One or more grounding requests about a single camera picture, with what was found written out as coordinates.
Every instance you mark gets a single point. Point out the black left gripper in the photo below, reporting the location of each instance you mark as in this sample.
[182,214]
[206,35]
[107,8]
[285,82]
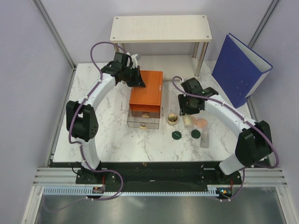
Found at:
[138,82]

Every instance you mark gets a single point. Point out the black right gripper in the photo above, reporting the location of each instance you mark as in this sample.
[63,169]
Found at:
[183,109]

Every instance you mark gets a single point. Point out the cream lotion bottle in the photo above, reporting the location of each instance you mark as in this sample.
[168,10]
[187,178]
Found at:
[188,121]

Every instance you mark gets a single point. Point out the orange drawer box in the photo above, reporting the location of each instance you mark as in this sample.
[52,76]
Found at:
[148,99]

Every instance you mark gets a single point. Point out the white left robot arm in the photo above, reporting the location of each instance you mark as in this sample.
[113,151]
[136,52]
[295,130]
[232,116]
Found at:
[81,119]

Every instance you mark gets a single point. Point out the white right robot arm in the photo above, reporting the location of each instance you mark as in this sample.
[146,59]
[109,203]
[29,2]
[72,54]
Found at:
[253,138]

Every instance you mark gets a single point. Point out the pink powder puff left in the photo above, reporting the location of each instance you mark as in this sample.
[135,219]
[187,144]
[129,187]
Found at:
[194,120]

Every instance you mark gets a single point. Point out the pink powder puff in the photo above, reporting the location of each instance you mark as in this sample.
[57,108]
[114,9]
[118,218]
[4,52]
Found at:
[201,123]
[194,120]

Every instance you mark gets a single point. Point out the pink powder puff right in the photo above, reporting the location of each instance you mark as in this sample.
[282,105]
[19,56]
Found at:
[201,123]

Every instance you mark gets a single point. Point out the gold round jar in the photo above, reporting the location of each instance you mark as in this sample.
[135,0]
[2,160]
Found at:
[172,119]

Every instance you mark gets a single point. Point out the dark green lid right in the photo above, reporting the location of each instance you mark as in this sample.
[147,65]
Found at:
[195,134]

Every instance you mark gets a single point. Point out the dark green lid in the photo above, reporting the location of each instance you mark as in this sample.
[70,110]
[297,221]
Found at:
[195,134]
[176,135]

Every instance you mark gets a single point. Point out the clear grey tube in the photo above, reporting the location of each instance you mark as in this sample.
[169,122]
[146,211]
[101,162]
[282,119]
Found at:
[204,140]

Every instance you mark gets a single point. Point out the dark green lid left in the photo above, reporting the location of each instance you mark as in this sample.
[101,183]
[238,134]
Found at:
[176,135]

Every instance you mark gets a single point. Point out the white two-tier shelf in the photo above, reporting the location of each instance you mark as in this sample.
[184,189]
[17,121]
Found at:
[166,29]

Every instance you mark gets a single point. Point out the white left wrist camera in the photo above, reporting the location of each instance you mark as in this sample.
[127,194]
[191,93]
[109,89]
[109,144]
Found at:
[133,60]

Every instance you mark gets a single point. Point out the blue ring binder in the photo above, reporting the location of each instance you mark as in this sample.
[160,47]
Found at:
[239,70]

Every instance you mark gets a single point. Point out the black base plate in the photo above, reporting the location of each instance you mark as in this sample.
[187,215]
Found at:
[188,175]

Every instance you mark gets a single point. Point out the light blue cable duct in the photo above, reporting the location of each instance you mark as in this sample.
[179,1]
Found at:
[94,191]

